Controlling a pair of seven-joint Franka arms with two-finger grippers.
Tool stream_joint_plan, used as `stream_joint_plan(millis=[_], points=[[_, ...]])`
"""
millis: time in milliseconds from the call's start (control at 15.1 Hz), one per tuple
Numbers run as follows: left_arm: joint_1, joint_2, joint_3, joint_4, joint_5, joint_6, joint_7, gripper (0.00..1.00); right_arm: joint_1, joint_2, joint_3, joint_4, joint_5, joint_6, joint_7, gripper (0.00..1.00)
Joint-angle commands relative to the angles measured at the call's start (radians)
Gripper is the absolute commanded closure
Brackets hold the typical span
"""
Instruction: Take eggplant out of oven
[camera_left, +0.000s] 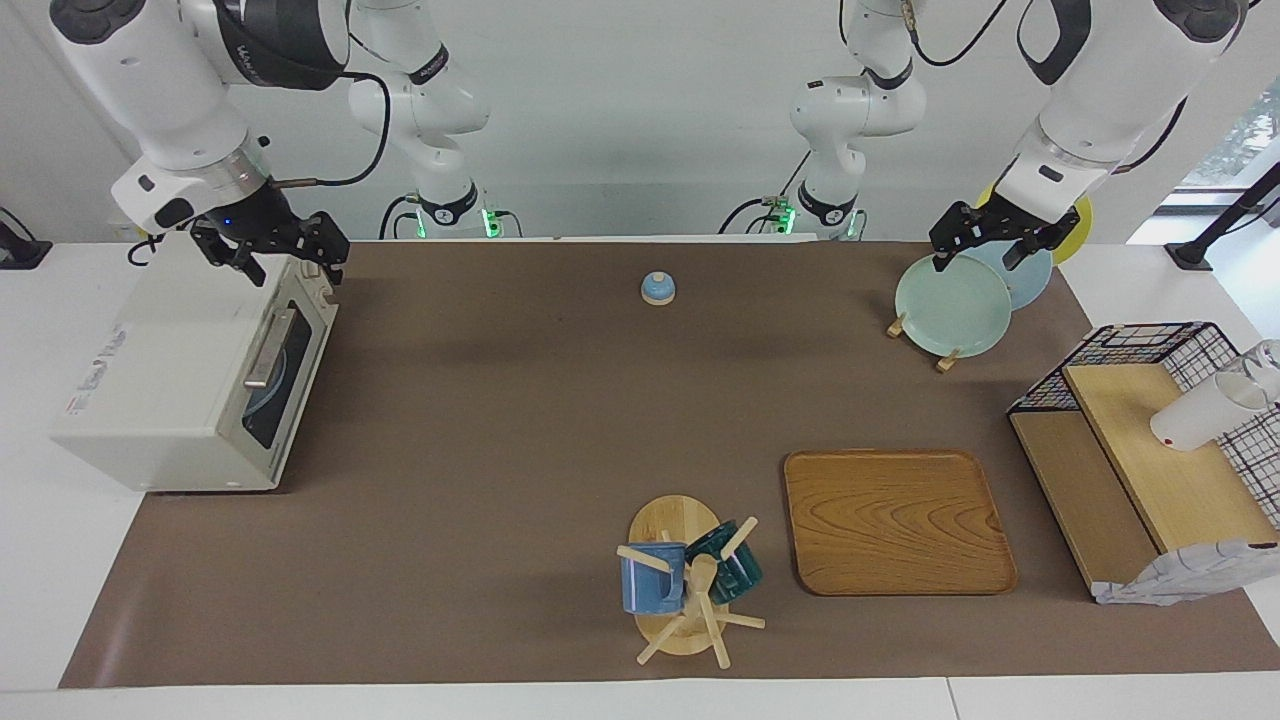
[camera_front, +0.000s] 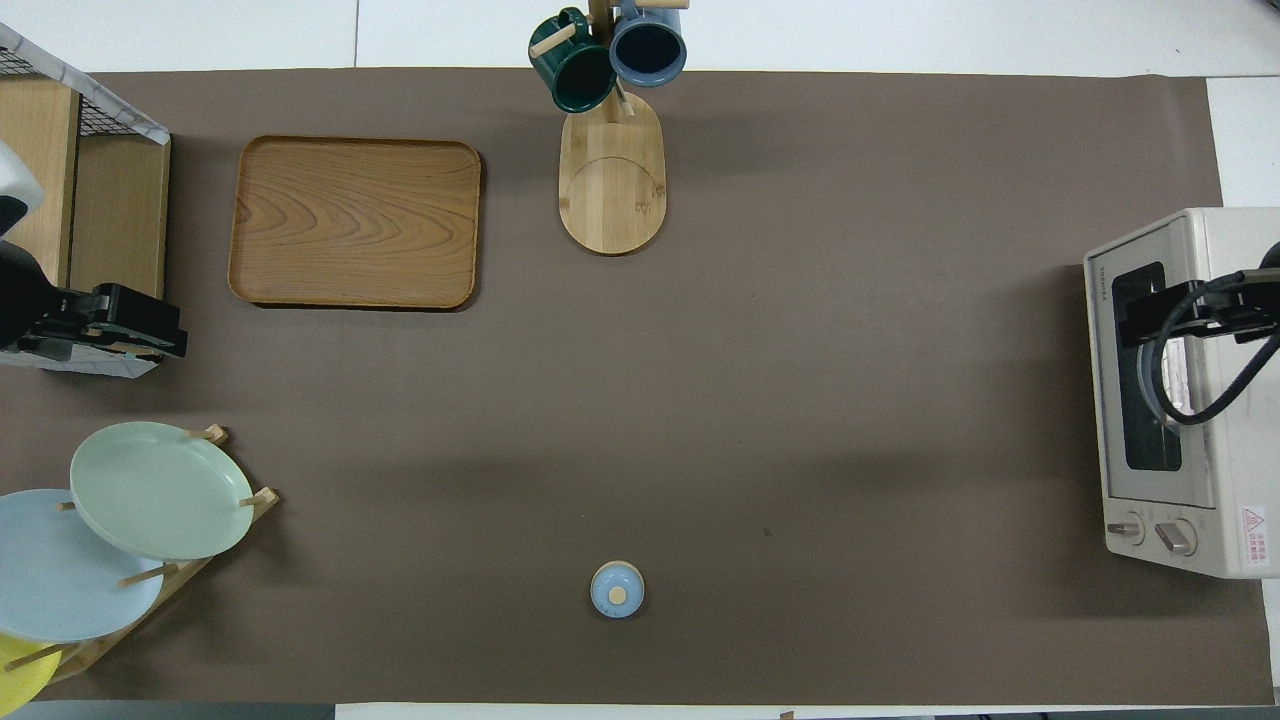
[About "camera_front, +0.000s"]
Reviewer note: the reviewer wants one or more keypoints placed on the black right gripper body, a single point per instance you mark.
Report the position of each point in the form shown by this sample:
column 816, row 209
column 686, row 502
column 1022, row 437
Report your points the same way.
column 1255, row 305

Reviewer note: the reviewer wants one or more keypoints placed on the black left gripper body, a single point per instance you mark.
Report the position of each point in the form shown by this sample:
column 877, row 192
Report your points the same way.
column 25, row 300

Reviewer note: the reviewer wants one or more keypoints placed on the cream toaster oven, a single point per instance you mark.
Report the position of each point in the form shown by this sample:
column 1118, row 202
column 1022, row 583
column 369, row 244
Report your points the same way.
column 1240, row 450

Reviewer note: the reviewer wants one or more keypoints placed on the silver oven knob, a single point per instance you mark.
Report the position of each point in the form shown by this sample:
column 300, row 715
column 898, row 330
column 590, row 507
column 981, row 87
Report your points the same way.
column 1176, row 538
column 1127, row 528

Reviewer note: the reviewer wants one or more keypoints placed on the wooden step shelf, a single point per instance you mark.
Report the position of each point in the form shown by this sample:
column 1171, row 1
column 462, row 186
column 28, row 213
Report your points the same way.
column 115, row 220

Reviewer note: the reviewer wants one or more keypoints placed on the pale green plate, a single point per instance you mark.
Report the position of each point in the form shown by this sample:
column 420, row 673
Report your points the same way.
column 160, row 490

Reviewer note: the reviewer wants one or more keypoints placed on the grey patterned cloth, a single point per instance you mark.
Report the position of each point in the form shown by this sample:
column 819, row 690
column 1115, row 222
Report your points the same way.
column 110, row 105

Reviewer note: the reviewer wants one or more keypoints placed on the wooden serving tray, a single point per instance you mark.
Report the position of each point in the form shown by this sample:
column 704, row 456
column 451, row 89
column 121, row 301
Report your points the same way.
column 355, row 222

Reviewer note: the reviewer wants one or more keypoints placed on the wooden plate rack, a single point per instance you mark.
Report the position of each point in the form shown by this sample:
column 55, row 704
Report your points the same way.
column 190, row 575

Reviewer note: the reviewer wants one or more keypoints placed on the light blue racked plate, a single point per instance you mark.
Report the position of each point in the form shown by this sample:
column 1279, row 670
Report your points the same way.
column 60, row 580

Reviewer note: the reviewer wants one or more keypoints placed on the yellow plate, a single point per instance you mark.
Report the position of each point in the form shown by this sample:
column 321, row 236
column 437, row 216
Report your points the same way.
column 18, row 675

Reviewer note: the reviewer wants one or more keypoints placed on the brown table mat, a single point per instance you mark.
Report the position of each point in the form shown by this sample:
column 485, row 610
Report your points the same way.
column 800, row 400

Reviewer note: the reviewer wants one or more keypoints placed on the wooden mug tree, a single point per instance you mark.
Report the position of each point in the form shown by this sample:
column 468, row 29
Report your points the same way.
column 612, row 180

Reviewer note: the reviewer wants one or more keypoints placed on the dark green mug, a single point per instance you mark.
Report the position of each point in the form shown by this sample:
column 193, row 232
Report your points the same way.
column 575, row 75

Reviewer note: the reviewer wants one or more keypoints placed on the blue mug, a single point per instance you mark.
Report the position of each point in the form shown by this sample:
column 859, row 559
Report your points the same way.
column 648, row 48

